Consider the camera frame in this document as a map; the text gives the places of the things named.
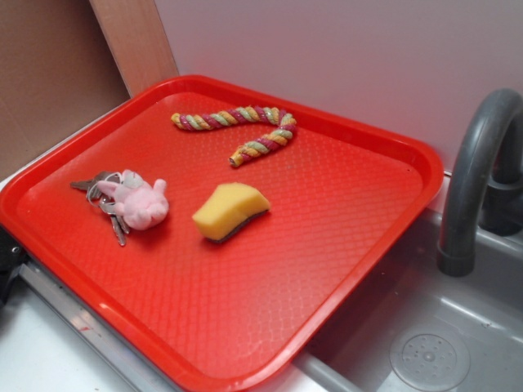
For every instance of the pink plush bunny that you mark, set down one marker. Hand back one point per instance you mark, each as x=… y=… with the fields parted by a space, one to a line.
x=140 y=205

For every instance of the yellow sponge with dark pad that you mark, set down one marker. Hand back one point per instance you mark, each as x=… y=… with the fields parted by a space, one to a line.
x=231 y=206

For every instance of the red plastic tray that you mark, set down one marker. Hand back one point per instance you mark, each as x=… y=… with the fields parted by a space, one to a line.
x=222 y=316

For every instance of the silver key bunch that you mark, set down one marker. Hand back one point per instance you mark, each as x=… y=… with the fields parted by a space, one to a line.
x=104 y=202

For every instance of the grey plastic toy sink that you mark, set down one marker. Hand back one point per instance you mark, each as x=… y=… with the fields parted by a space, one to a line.
x=409 y=327

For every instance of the grey toy faucet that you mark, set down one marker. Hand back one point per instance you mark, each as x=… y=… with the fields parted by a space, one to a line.
x=485 y=189

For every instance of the black object at left edge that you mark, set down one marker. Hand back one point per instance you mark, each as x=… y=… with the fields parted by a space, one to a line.
x=12 y=255

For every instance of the multicolour twisted rope toy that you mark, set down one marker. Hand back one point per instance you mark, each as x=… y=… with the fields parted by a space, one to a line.
x=283 y=122

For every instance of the wooden post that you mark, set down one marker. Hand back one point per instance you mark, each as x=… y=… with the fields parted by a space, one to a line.
x=136 y=38

